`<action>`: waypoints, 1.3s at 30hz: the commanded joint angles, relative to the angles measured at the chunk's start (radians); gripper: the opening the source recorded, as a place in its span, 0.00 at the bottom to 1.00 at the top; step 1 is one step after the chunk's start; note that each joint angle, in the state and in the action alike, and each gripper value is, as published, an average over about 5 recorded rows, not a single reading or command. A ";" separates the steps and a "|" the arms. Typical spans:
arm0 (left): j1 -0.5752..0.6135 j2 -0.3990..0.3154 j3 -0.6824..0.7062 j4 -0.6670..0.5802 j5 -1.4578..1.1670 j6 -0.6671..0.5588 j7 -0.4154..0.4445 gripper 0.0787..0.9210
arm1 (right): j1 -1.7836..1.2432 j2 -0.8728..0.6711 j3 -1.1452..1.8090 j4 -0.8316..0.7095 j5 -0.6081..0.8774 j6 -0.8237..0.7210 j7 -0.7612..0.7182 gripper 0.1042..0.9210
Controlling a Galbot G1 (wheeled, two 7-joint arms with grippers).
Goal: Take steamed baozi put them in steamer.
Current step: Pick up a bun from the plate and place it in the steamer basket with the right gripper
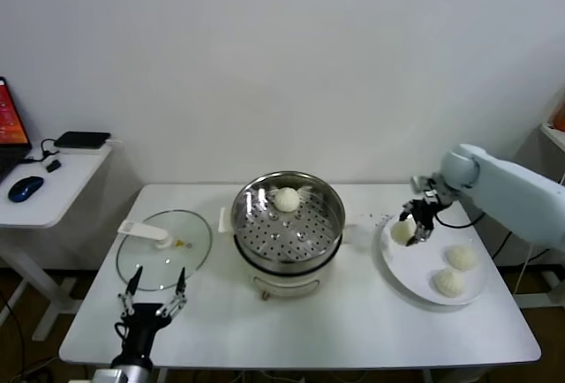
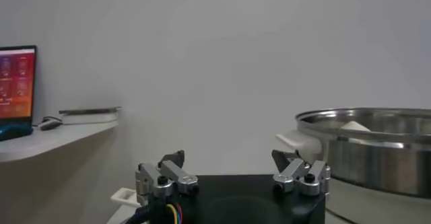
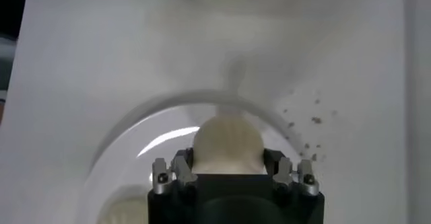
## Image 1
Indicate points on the laptop with red screen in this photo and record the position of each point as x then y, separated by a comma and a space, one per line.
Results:
9, 122

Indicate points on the orange object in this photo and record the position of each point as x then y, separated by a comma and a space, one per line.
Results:
560, 118

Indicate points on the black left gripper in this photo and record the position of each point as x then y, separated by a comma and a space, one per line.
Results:
141, 325

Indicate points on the small black dongle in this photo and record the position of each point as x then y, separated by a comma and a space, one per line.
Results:
53, 166

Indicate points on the white round plate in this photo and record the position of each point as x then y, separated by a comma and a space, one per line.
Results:
410, 272

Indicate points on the white electric cooker pot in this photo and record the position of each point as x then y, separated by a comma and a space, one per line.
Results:
287, 283

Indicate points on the white shelf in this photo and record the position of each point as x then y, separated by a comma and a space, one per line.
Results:
554, 136

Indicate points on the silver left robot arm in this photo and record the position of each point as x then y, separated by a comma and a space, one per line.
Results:
128, 372

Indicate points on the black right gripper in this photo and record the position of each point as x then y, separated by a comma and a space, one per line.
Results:
424, 214

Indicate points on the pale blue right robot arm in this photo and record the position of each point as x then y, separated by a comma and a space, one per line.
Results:
512, 189

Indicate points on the flat black box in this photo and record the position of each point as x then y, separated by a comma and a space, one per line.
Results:
81, 139

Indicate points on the white side desk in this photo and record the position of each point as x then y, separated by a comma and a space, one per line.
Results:
48, 197

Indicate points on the blue computer mouse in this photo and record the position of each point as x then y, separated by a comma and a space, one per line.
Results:
25, 189

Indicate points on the white steamed baozi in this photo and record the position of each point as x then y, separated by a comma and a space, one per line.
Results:
287, 199
401, 233
449, 282
461, 258

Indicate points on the stainless steel steamer basket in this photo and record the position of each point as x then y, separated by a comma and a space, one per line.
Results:
245, 200

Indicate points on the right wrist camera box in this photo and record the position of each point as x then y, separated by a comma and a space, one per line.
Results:
430, 186

